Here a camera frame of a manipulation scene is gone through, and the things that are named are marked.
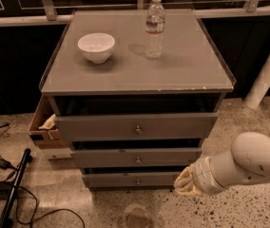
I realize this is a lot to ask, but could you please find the grey top drawer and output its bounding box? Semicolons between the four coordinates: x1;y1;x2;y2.
55;113;218;142

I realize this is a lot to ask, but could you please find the grey drawer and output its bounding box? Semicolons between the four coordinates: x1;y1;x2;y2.
82;172;179;188
70;147;202;168
55;113;218;142

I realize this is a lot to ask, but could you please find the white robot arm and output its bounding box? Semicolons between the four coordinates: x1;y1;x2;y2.
174;132;270;196

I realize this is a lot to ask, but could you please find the grey bottom drawer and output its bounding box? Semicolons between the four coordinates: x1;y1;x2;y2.
82;172;179;188

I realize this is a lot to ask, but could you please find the grey middle drawer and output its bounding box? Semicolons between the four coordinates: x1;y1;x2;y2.
70;147;202;168

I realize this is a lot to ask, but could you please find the grey drawer cabinet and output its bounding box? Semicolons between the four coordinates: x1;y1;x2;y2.
40;9;235;176

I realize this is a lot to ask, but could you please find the white diagonal pillar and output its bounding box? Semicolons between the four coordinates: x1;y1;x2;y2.
244;54;270;109

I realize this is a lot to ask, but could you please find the white packet in box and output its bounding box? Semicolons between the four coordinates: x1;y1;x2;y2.
39;114;56;130

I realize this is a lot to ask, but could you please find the brown cardboard box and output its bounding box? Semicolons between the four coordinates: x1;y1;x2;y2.
29;97;68;149

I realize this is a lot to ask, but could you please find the white ceramic bowl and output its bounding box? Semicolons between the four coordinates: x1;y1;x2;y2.
77;33;115;64

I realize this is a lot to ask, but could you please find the clear plastic water bottle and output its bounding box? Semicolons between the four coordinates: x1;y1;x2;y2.
145;0;165;59

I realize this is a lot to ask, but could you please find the black pole on floor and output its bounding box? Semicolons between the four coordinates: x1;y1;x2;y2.
0;148;32;228

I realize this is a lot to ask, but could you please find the black power adapter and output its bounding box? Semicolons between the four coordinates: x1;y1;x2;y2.
0;159;10;170

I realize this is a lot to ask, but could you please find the metal window railing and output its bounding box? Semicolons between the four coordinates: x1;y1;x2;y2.
0;0;270;29

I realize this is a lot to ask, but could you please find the black floor cable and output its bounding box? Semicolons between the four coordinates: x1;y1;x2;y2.
0;144;86;228

